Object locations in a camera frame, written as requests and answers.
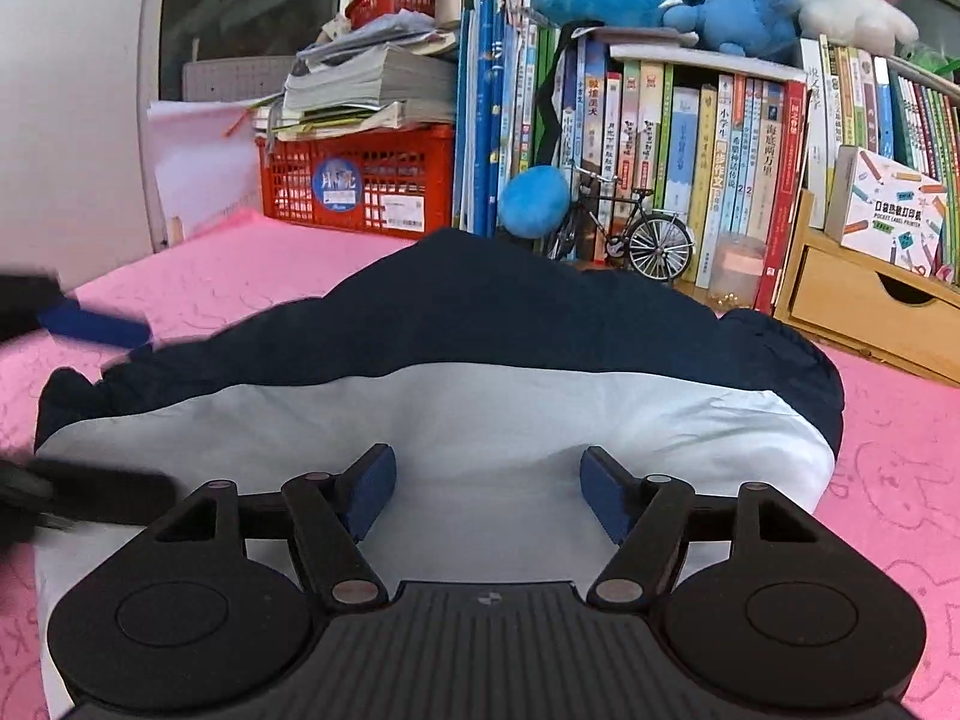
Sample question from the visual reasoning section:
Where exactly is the window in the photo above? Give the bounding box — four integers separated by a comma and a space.
161, 0, 346, 61

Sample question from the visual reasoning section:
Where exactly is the row of colourful upright books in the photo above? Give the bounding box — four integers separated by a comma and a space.
454, 0, 812, 310

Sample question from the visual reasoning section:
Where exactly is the navy and white jacket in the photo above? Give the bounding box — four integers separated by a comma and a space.
34, 227, 847, 720

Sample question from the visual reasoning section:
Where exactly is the pink blanket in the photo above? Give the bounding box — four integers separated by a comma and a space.
0, 210, 960, 720

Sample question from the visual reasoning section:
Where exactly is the large red plastic crate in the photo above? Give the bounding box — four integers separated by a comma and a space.
256, 124, 457, 241

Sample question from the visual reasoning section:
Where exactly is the white printed cardboard box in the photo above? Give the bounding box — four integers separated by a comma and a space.
825, 146, 950, 278

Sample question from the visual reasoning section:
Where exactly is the small red plastic basket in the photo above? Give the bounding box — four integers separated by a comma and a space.
345, 0, 437, 31

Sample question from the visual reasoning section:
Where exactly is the miniature bicycle model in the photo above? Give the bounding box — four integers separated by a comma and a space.
547, 161, 695, 284

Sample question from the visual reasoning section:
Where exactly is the row of thin pastel books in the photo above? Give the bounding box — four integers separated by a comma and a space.
799, 36, 960, 286

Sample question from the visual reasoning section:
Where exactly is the wooden drawer organizer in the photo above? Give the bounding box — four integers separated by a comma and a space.
774, 191, 960, 387

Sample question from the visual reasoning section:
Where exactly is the round blue plush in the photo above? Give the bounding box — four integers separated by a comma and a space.
499, 165, 571, 239

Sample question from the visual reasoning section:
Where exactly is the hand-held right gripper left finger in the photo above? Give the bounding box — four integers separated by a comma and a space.
154, 444, 397, 611

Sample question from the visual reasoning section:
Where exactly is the stack of papers and booklets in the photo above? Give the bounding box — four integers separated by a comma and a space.
255, 11, 458, 143

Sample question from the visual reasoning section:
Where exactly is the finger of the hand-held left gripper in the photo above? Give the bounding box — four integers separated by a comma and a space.
0, 270, 155, 351
0, 457, 179, 550

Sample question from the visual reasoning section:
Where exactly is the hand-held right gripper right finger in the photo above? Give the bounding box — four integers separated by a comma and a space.
580, 446, 822, 611

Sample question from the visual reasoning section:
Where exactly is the white board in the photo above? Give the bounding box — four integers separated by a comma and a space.
146, 101, 263, 241

